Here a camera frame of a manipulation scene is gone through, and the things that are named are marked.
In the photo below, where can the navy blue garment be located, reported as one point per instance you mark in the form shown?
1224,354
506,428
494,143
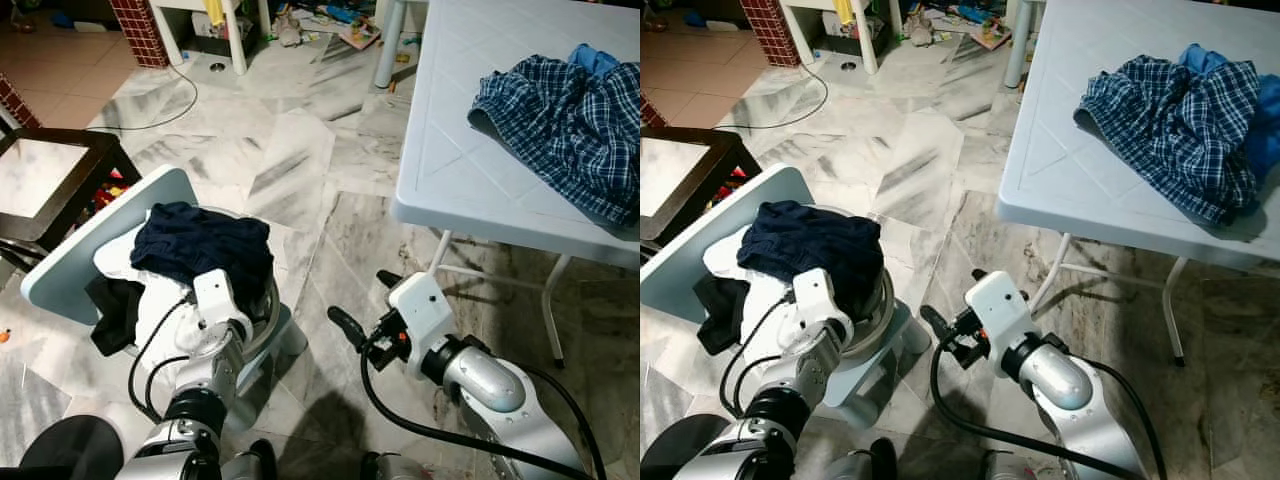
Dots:
810,245
200,245

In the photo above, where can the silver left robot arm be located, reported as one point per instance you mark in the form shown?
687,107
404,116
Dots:
205,360
810,360

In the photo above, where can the blue plaid shirt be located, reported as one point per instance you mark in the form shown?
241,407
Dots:
570,130
1170,130

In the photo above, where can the black cloth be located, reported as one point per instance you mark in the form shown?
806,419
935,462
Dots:
115,310
720,310

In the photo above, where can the blue crumpled shirt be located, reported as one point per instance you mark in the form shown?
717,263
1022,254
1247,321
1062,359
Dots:
1265,140
592,60

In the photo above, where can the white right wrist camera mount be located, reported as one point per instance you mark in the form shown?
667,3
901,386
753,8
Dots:
1000,305
425,310

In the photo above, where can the small white plastic table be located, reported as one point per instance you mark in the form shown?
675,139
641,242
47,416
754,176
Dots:
1020,50
390,50

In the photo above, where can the white wooden side table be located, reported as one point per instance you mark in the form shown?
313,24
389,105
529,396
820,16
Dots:
865,45
235,45

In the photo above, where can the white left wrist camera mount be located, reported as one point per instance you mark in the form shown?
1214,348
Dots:
815,300
215,300

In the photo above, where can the white plastic folding table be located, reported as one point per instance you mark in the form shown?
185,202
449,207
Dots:
470,120
1070,120

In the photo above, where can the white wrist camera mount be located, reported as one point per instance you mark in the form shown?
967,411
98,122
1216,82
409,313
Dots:
815,300
1000,305
425,310
215,300

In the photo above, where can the robot right leg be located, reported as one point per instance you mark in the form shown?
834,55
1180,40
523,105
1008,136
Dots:
390,468
1005,468

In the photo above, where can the robot leg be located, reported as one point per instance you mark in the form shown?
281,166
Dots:
880,462
390,468
1005,468

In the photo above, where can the steel basin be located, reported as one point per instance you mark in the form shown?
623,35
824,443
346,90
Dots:
268,320

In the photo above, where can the robot left leg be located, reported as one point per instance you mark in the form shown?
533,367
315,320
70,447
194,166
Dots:
880,462

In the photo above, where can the dark wooden low table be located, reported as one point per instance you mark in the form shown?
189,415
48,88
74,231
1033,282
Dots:
740,160
118,160

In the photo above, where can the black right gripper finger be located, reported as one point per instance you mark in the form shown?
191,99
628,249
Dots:
980,275
347,328
389,279
938,326

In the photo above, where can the red brick pillar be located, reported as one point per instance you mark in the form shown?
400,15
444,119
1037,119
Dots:
140,30
770,18

